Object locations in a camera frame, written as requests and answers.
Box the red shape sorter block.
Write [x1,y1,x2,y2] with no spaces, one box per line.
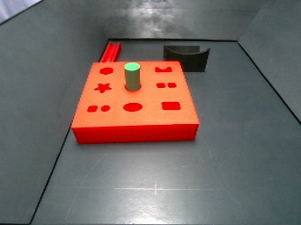
[72,61,201,145]

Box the green cylinder peg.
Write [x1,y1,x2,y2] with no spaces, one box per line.
[124,62,141,91]

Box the black cradle fixture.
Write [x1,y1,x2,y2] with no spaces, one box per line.
[164,46,211,72]

